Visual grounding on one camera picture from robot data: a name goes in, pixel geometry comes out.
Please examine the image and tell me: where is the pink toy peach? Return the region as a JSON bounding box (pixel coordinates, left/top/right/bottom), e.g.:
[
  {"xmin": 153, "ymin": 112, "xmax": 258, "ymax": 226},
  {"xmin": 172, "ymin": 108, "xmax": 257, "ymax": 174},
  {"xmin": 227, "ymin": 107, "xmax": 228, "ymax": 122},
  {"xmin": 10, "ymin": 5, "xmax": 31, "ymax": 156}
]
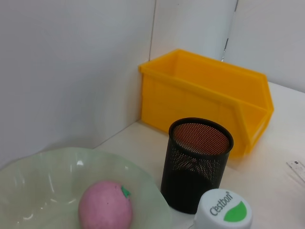
[{"xmin": 78, "ymin": 180, "xmax": 133, "ymax": 229}]

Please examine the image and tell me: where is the clear water bottle green label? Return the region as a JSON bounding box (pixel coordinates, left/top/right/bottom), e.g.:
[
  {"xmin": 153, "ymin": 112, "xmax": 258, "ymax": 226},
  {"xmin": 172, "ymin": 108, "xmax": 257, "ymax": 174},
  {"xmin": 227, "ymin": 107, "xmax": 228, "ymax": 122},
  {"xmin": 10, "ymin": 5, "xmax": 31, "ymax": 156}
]
[{"xmin": 193, "ymin": 188, "xmax": 253, "ymax": 229}]

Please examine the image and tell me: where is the black mesh pen holder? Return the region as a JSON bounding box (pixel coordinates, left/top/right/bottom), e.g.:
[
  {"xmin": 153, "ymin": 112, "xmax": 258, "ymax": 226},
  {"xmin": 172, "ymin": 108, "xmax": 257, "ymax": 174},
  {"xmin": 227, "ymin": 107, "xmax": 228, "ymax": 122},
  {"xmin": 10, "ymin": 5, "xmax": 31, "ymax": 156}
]
[{"xmin": 161, "ymin": 117, "xmax": 234, "ymax": 215}]

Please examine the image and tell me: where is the green glass fruit plate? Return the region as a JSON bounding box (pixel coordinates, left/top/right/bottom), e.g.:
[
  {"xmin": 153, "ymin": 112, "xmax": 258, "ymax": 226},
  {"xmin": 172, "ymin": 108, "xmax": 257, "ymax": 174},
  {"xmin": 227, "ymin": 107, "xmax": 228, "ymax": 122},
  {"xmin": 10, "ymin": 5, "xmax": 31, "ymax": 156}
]
[{"xmin": 0, "ymin": 147, "xmax": 172, "ymax": 229}]

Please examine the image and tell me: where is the transparent plastic ruler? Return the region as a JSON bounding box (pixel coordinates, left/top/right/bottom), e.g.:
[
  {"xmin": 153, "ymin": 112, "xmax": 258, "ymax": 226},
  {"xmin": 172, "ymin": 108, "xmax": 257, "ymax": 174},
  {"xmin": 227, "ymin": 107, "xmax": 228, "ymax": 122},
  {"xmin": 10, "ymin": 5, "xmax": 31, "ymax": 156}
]
[{"xmin": 286, "ymin": 160, "xmax": 305, "ymax": 183}]

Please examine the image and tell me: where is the yellow plastic bin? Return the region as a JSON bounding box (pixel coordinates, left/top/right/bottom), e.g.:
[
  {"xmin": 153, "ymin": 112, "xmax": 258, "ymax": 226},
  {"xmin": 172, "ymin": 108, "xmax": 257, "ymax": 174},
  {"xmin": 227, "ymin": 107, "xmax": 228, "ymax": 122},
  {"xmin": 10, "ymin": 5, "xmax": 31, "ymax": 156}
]
[{"xmin": 138, "ymin": 49, "xmax": 275, "ymax": 159}]

